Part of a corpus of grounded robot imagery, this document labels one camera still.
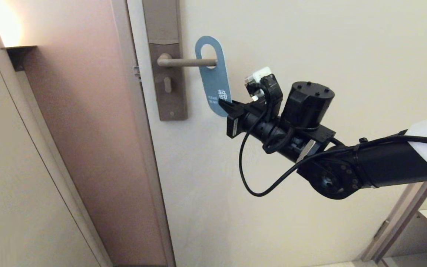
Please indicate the grey metal hinge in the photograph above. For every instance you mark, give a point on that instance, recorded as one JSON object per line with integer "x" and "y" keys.
{"x": 382, "y": 229}

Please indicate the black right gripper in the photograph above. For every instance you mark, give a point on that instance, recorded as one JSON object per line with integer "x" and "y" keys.
{"x": 254, "y": 126}

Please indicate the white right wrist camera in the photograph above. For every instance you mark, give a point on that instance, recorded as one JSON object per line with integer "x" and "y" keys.
{"x": 258, "y": 76}

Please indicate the white room door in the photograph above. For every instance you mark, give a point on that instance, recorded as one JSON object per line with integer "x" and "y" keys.
{"x": 328, "y": 37}

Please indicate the brown metal door lock plate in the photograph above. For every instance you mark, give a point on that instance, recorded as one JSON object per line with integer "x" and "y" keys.
{"x": 161, "y": 22}

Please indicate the white plastic door hanger sign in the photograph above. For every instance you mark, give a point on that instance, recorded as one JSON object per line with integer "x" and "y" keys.
{"x": 213, "y": 81}

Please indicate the metal door latch bolt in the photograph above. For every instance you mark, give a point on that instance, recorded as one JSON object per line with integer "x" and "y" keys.
{"x": 136, "y": 73}

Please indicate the dark wall light bracket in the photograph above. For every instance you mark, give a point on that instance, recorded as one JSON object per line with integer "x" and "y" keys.
{"x": 17, "y": 55}

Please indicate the beige oval keyhole cover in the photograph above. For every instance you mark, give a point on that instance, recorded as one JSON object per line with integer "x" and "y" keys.
{"x": 168, "y": 85}

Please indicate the grey wardrobe bottom board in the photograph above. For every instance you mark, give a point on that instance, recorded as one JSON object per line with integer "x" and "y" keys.
{"x": 421, "y": 259}

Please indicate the grey wardrobe frame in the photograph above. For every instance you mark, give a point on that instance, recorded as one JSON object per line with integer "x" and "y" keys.
{"x": 391, "y": 230}

